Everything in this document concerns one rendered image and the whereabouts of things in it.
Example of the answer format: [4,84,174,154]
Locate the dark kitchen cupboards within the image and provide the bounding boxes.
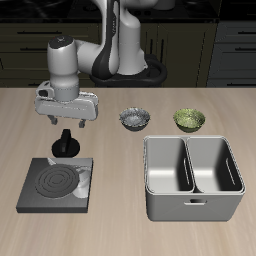
[0,0,256,89]

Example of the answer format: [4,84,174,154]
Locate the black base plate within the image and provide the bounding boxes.
[88,53,168,88]

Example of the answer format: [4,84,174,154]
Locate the round black stove knob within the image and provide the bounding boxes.
[51,128,82,159]

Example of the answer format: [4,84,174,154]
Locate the grey fluted bowl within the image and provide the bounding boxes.
[119,106,152,132]

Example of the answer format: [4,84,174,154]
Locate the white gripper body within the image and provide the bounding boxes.
[34,91,100,122]

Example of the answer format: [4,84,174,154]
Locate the dark grey stove plate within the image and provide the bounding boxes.
[15,157,95,214]

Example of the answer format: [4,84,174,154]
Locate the white two-bin basket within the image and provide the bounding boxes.
[143,134,247,223]

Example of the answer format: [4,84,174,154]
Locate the green fluted bowl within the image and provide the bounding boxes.
[172,108,206,134]

